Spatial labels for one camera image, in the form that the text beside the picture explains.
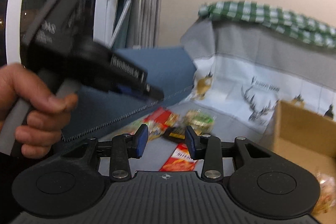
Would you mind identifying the red snack packet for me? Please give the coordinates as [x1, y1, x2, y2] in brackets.
[144, 107, 180, 129]

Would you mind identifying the chocolate chip cookie bag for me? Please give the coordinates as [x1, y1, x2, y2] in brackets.
[313, 172, 335, 214]

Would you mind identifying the black cracker packet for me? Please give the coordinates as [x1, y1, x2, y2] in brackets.
[162, 127, 185, 143]

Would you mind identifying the round puffed rice cake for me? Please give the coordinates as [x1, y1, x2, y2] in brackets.
[183, 109, 215, 135]

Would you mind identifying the red spicy strips packet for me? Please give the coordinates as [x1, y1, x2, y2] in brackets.
[159, 143, 198, 172]

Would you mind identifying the person left hand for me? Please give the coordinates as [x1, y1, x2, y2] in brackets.
[1, 63, 78, 159]

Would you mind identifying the blue sofa armrest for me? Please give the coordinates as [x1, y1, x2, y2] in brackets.
[61, 47, 196, 144]

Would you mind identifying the brown cardboard box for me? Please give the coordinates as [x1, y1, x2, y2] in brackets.
[259, 101, 335, 177]

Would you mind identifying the grey deer print sofa cover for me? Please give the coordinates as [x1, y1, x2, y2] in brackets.
[171, 20, 335, 144]

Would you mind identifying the green checkered cloth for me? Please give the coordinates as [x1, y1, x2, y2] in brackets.
[198, 1, 335, 50]

